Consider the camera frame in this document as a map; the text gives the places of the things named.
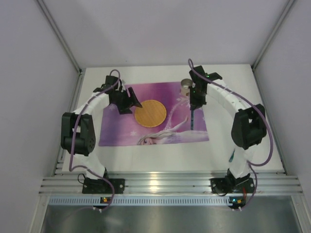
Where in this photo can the aluminium mounting rail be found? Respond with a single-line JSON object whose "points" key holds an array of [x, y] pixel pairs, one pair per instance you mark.
{"points": [[167, 183]]}

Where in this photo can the round orange woven plate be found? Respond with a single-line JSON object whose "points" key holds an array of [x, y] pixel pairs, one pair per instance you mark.
{"points": [[152, 114]]}

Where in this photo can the metal spoon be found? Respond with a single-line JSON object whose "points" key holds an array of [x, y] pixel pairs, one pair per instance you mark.
{"points": [[191, 120]]}

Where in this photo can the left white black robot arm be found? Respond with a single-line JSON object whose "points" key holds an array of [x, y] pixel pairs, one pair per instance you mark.
{"points": [[78, 131]]}

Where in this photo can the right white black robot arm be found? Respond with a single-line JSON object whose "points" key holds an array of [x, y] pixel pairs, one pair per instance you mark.
{"points": [[248, 129]]}

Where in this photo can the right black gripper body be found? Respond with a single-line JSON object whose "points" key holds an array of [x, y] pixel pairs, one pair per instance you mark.
{"points": [[196, 102]]}

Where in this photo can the purple printed cloth placemat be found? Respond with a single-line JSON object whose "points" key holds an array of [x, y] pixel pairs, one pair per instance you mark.
{"points": [[123, 130]]}

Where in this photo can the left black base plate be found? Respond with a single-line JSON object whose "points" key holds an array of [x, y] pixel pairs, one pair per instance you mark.
{"points": [[92, 186]]}

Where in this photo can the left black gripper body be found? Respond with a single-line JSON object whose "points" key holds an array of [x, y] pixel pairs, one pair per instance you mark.
{"points": [[127, 101]]}

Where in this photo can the perforated grey cable duct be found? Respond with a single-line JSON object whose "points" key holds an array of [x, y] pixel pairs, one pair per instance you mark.
{"points": [[145, 201]]}

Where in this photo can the metal fork teal handle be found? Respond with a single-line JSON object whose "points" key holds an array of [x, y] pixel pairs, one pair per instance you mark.
{"points": [[232, 156]]}

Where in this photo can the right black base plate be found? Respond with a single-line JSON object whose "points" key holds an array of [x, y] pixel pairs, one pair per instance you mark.
{"points": [[223, 186]]}

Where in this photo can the beige metal cup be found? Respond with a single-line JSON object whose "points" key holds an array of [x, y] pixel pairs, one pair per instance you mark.
{"points": [[186, 84]]}

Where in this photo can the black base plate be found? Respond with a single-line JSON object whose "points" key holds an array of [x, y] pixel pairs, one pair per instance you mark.
{"points": [[223, 186], [92, 186]]}

